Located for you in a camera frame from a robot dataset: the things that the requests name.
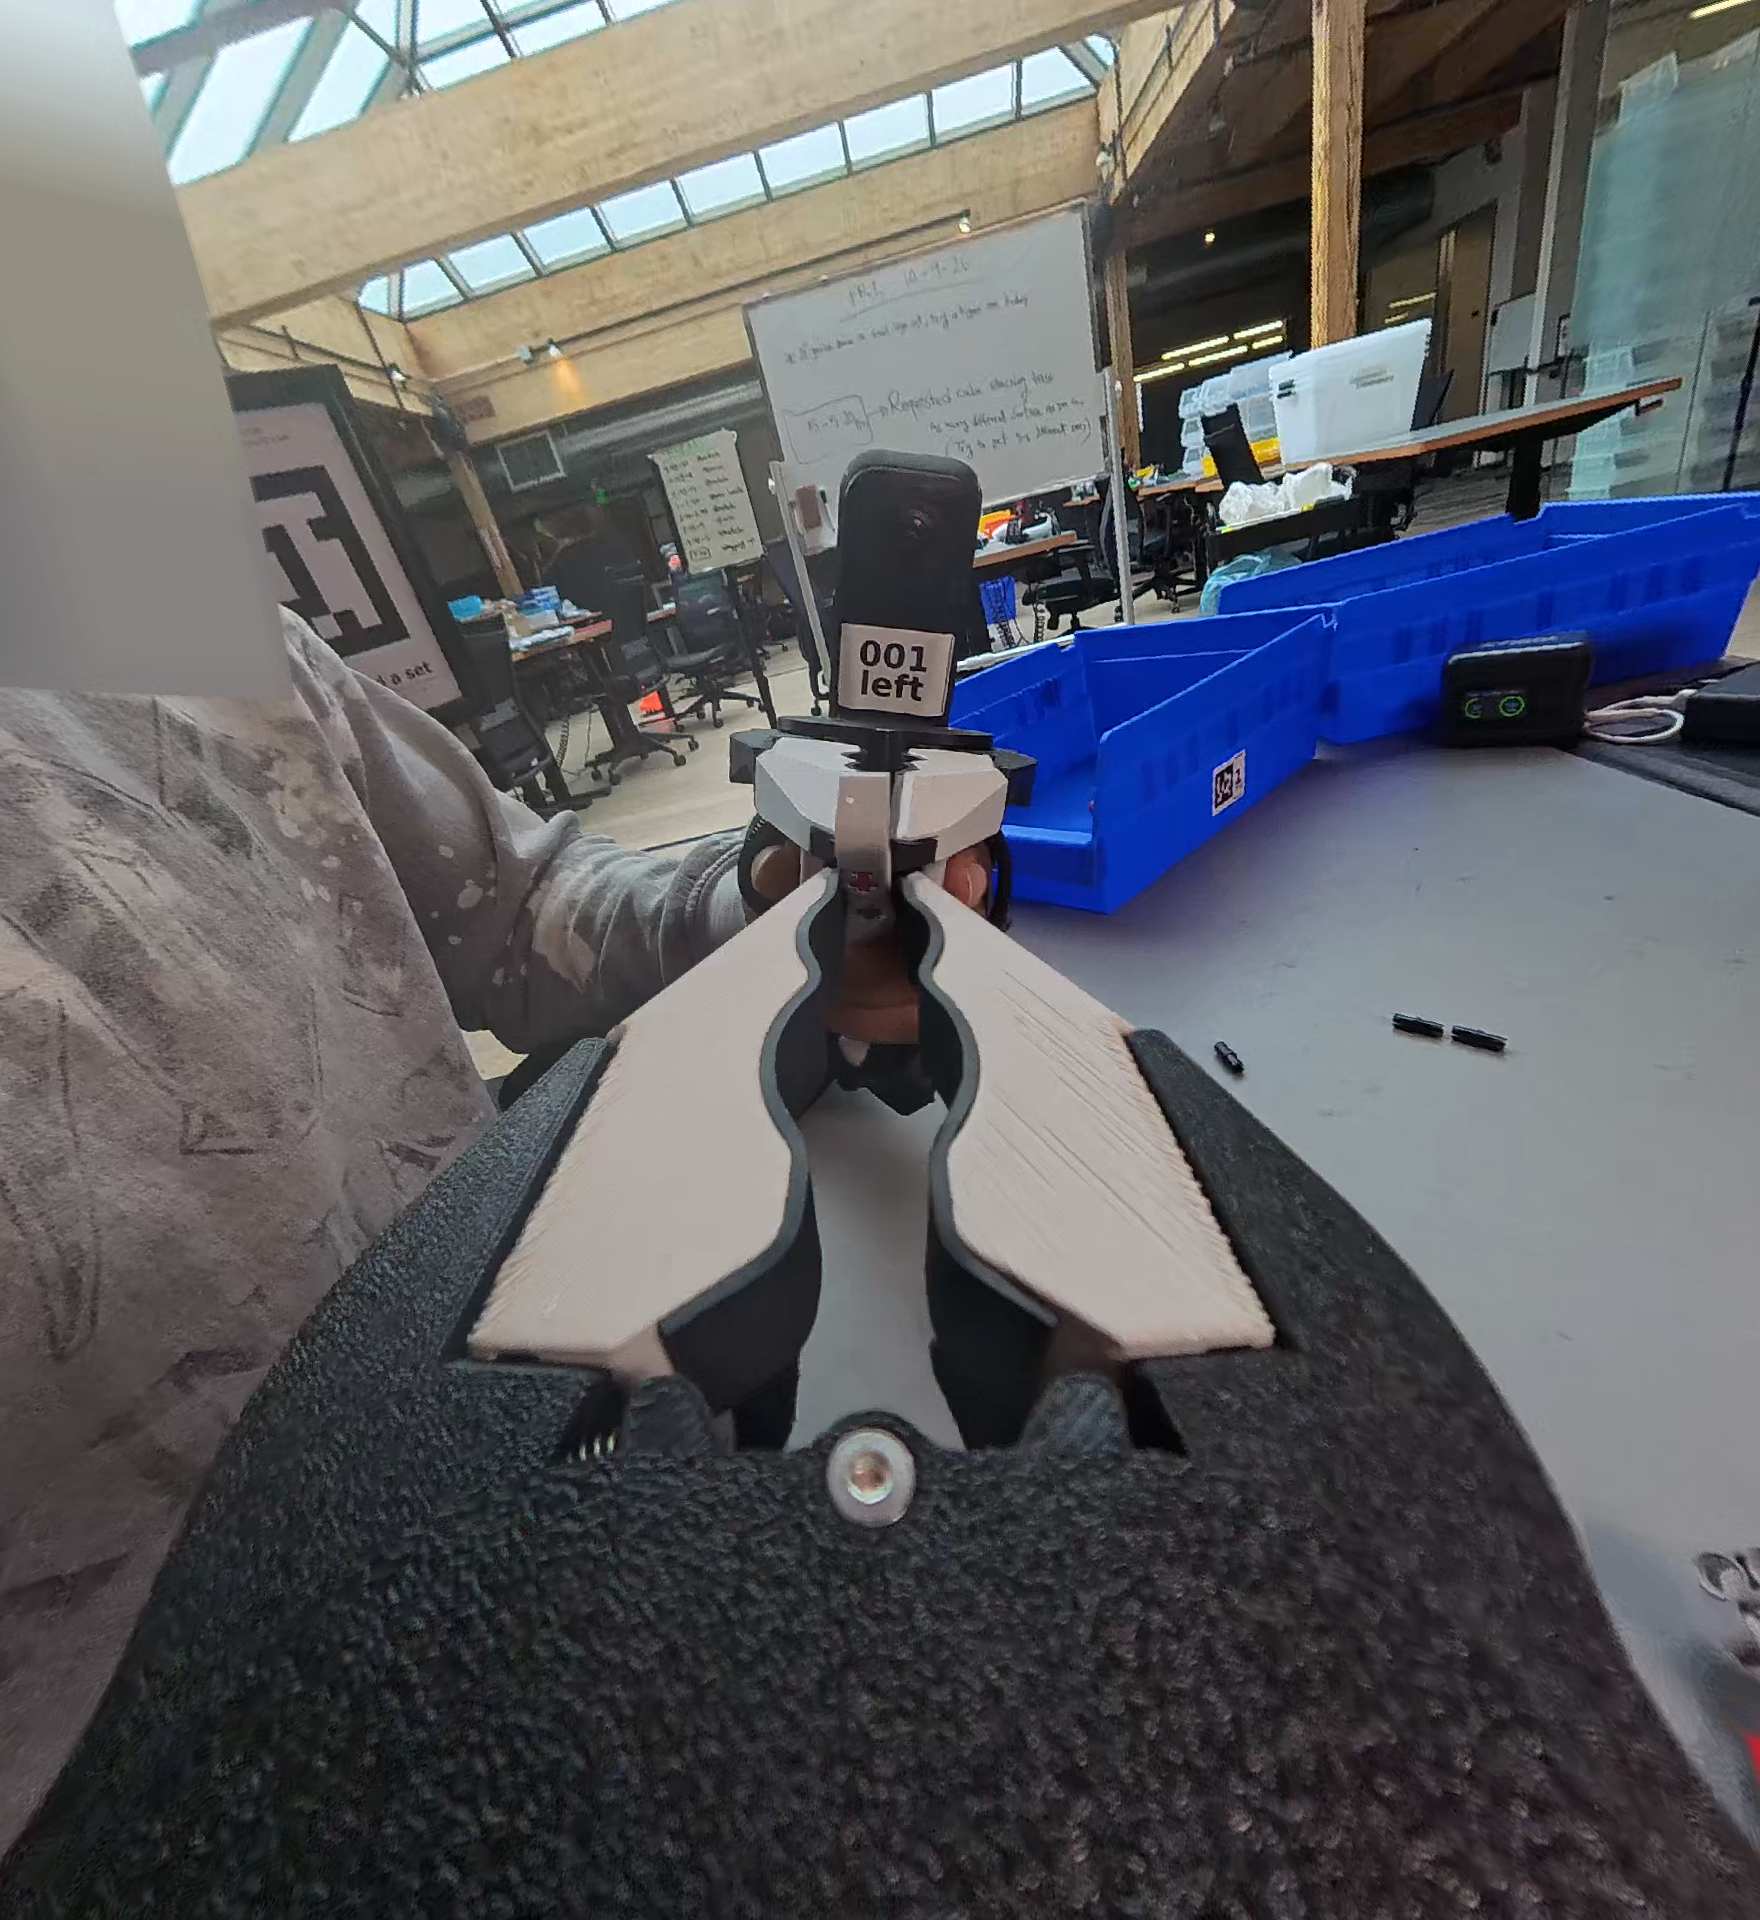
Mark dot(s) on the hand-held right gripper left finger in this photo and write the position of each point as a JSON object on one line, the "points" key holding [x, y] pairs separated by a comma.
{"points": [[653, 1169]]}

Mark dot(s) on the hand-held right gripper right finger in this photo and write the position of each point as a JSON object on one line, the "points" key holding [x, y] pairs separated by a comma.
{"points": [[1090, 1169]]}

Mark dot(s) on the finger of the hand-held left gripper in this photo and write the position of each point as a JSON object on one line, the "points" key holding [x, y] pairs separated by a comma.
{"points": [[807, 800], [951, 799]]}

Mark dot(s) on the grey desk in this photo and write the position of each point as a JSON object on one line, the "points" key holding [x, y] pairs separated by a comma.
{"points": [[1423, 1204]]}

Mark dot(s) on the black wrist rest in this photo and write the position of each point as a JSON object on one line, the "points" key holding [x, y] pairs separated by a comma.
{"points": [[543, 1059]]}

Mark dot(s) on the black office chair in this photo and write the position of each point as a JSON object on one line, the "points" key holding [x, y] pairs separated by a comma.
{"points": [[709, 645]]}

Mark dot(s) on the large whiteboard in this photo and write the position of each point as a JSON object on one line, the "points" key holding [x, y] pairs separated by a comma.
{"points": [[926, 360]]}

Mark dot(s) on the small written flip chart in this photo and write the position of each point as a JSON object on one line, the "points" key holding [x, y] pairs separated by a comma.
{"points": [[709, 500]]}

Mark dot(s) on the white plastic bag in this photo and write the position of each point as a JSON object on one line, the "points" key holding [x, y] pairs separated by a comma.
{"points": [[1277, 497]]}

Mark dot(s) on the white storage box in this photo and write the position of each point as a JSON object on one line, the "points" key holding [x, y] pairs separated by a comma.
{"points": [[1351, 393]]}

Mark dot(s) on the person's grey patterned sweatshirt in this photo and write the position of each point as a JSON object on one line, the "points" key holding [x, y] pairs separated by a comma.
{"points": [[142, 1126]]}

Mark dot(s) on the black white marker sign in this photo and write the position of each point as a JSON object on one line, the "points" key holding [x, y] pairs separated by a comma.
{"points": [[338, 556]]}

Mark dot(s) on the black power bank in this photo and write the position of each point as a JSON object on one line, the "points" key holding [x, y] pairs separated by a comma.
{"points": [[1515, 693]]}

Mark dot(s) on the wooden top office table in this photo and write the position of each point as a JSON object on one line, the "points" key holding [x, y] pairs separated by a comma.
{"points": [[1509, 426]]}

